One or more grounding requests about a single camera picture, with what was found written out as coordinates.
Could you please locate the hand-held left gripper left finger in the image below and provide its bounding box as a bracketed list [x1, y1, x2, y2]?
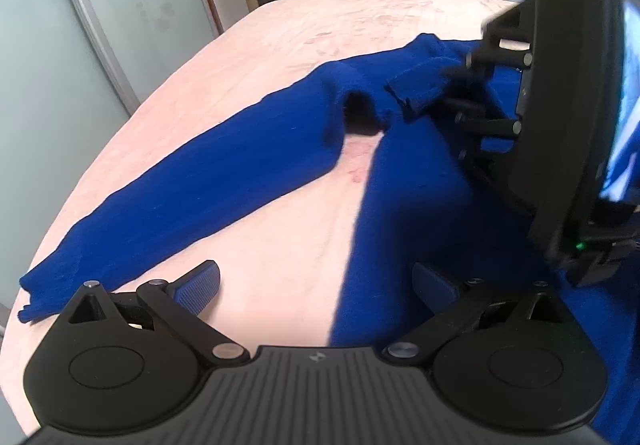
[66, 261, 251, 367]

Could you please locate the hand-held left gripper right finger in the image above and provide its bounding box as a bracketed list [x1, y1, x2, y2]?
[384, 262, 572, 368]

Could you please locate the pink floral bed sheet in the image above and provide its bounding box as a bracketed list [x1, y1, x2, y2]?
[0, 0, 543, 445]

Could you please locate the blue knit sweater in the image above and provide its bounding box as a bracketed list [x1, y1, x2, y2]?
[17, 32, 640, 445]

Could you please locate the frosted glass sliding door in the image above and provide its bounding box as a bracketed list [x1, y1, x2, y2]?
[0, 0, 221, 331]

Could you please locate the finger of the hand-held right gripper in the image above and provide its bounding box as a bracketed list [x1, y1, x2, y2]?
[442, 0, 538, 87]
[440, 96, 540, 218]

